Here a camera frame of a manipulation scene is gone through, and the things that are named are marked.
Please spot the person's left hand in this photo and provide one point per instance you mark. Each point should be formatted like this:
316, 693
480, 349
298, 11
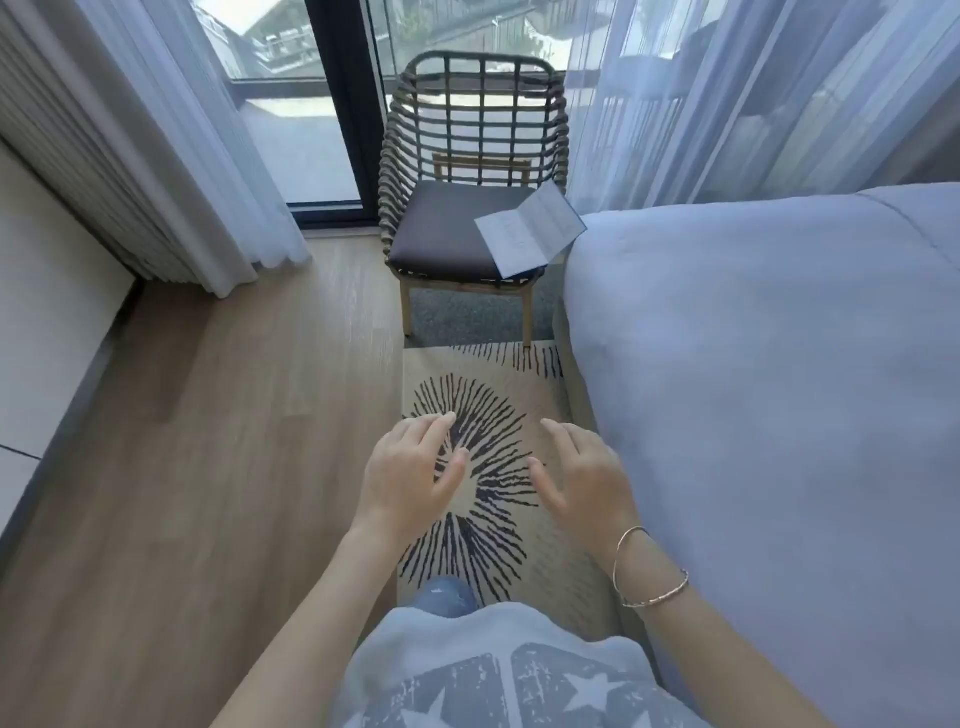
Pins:
397, 480

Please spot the person's right hand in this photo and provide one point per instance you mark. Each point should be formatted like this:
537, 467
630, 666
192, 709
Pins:
592, 487

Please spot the person's right thumb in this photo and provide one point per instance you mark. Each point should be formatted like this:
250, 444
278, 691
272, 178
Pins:
541, 481

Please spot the person's left thumb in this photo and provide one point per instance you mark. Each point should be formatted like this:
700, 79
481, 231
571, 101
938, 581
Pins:
454, 471

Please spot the person's left forearm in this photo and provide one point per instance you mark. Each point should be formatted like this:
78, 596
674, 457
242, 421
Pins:
300, 637

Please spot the person's right forearm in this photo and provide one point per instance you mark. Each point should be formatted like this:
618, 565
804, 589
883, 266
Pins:
720, 645

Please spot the beige rug with black pattern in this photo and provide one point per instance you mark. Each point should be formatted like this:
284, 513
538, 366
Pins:
487, 480

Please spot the person's blue jeans leg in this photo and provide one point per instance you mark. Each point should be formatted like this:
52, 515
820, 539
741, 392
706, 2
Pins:
447, 596

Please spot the person's grey printed shirt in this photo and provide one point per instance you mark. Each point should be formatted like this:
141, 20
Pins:
495, 667

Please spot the bed with white duvet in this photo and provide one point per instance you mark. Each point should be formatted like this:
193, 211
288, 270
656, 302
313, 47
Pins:
772, 435

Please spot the dark grey seat cushion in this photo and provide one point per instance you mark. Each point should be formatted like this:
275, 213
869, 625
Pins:
442, 232

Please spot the open white paper booklet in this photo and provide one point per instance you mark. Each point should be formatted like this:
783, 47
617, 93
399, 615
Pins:
529, 231

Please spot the woven rattan chair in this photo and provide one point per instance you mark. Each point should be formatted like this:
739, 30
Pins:
472, 150

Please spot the sheer white curtain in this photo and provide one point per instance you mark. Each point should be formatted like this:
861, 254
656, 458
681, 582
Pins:
750, 97
187, 127

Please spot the grey pleated curtain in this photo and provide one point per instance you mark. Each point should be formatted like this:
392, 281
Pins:
90, 150

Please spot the black window frame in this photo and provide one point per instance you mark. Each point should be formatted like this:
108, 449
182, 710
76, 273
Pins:
341, 105

